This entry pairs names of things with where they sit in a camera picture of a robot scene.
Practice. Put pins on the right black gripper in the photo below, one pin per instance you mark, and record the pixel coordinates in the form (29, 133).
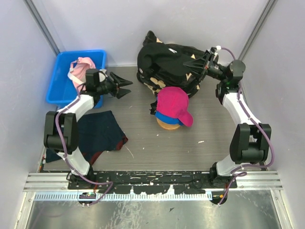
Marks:
(203, 65)

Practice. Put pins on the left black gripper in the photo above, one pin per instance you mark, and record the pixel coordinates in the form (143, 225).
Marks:
(120, 92)

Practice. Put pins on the black cap white logo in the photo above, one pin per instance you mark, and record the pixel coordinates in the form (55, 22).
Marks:
(157, 59)

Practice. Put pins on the magenta cap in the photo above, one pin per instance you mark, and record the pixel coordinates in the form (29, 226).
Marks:
(173, 102)

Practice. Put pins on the navy blue cloth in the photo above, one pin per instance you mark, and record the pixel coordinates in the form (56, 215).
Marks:
(99, 132)

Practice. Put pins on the blue plastic bin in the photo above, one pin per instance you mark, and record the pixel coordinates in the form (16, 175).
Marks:
(61, 90)

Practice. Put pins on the wooden hat stand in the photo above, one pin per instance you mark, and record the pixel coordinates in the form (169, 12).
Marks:
(167, 126)

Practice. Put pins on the blue cap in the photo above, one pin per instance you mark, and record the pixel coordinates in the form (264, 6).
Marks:
(167, 119)

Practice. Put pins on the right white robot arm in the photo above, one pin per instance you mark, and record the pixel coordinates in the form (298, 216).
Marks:
(250, 145)

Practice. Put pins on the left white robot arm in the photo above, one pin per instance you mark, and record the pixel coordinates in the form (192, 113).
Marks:
(61, 132)

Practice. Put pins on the black patterned plush blanket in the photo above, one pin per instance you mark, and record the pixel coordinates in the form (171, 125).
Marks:
(191, 86)

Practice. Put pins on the pink cap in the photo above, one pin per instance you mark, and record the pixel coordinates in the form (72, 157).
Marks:
(78, 70)

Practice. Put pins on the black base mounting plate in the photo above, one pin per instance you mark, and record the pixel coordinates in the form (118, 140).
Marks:
(149, 182)

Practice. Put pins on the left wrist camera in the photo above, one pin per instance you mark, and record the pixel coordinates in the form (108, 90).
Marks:
(102, 75)

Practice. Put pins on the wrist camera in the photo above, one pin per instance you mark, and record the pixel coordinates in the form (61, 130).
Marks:
(213, 53)
(102, 75)

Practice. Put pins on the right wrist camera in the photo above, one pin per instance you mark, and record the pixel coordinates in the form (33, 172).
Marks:
(213, 53)

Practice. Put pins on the right aluminium frame post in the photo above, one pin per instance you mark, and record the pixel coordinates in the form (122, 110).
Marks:
(257, 28)

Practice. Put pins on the aluminium frame post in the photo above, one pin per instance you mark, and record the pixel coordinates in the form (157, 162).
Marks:
(42, 26)
(257, 28)

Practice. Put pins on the left aluminium frame post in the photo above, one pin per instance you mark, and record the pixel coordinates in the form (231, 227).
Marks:
(42, 26)

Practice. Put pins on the slotted cable duct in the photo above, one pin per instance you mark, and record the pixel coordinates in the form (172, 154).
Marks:
(83, 196)

